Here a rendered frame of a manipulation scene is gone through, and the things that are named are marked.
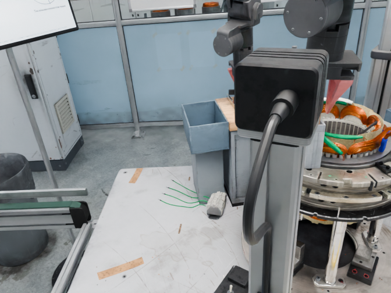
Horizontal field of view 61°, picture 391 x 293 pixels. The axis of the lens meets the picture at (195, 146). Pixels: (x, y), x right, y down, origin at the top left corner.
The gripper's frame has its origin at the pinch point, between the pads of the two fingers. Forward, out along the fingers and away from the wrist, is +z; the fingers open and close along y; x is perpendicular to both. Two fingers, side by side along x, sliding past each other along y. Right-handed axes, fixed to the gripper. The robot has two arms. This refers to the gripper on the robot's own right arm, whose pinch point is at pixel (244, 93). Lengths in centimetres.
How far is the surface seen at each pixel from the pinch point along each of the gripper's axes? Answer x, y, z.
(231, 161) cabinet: -8.4, 14.7, 13.4
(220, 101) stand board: -7.2, -1.8, 2.0
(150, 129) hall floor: -41, -209, 118
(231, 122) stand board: -7.8, 14.2, 1.2
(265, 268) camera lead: -20, 75, -21
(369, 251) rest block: 16, 45, 23
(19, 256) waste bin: -119, -51, 99
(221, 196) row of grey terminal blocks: -12.3, 14.5, 25.6
